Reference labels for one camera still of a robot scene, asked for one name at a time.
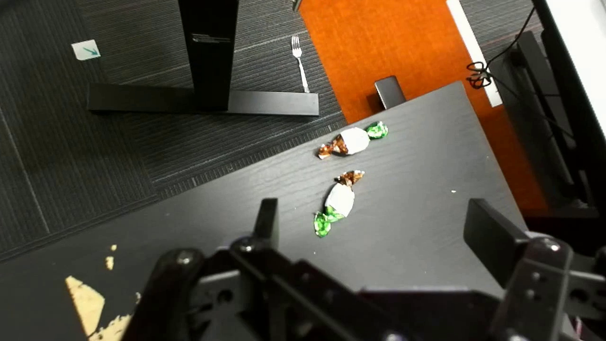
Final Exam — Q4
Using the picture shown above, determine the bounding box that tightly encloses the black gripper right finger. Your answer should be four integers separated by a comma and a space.
463, 196, 606, 341

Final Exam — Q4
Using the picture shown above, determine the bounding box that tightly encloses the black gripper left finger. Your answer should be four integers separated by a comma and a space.
124, 196, 355, 341

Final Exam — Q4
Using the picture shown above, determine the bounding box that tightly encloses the white sweet green brown wrapper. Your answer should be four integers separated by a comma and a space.
314, 119, 389, 160
312, 166, 367, 238

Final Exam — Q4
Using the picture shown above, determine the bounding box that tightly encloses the silver metal fork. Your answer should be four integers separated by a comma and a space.
287, 31, 312, 96

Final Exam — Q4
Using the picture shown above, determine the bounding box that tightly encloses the black table foot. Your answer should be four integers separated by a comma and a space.
372, 73, 406, 113

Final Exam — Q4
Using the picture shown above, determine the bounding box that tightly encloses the black desk leg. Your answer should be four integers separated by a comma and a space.
84, 0, 321, 119

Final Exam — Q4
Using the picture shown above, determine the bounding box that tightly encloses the white strip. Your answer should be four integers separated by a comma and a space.
444, 0, 505, 109

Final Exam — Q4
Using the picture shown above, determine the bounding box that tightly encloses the orange carpet tile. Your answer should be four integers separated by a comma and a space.
296, 0, 548, 215

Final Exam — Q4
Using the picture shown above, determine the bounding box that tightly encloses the white paper slip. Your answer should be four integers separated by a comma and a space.
67, 37, 103, 64

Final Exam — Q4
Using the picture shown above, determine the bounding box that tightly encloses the black metal frame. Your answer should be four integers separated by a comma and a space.
503, 0, 606, 253

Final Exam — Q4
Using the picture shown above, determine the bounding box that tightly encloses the thin black cable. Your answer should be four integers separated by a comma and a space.
463, 0, 545, 90

